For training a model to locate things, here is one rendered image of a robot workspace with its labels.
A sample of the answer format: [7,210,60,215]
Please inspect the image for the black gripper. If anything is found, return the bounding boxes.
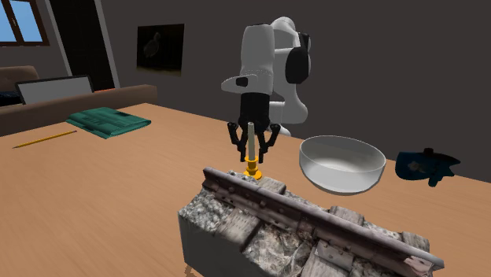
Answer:
[227,92,282,164]

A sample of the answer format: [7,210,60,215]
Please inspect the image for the white candle in yellow holder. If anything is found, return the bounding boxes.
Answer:
[242,121,264,181]

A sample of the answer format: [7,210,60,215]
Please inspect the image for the white bowl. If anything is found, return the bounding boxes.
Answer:
[299,135,387,196]

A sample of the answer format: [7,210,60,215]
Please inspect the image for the green folded newspaper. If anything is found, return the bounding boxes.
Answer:
[65,106,152,140]

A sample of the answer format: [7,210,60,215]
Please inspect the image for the brown sofa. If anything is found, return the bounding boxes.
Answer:
[0,65,159,138]

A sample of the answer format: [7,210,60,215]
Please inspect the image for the yellow pencil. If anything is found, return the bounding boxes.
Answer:
[11,130,79,150]

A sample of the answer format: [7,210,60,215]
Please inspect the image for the grey rail track block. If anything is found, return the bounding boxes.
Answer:
[177,166,446,277]

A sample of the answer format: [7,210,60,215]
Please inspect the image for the dark wall picture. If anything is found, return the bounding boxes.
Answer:
[136,24,186,77]

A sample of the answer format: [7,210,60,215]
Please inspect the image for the dark doorway with white frame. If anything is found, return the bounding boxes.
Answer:
[44,0,121,91]

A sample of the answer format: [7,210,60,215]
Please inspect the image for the window with brown frame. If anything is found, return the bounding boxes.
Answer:
[0,0,50,48]

